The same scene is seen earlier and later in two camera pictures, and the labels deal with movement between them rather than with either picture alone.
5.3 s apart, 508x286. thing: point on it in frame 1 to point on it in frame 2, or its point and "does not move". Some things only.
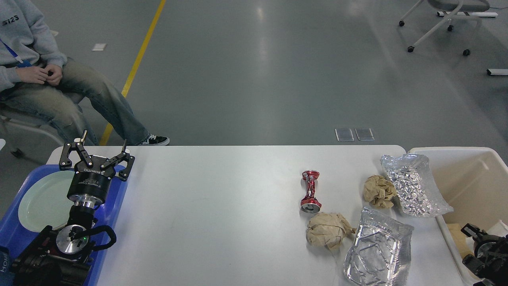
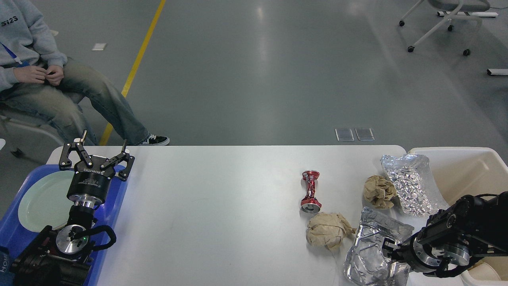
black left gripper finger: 65,161 does not move
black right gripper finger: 476,265 to 397,252
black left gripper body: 90,186 does not move
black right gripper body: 492,251 to 418,256
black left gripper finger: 124,172 does not move
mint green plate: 44,201 does not move
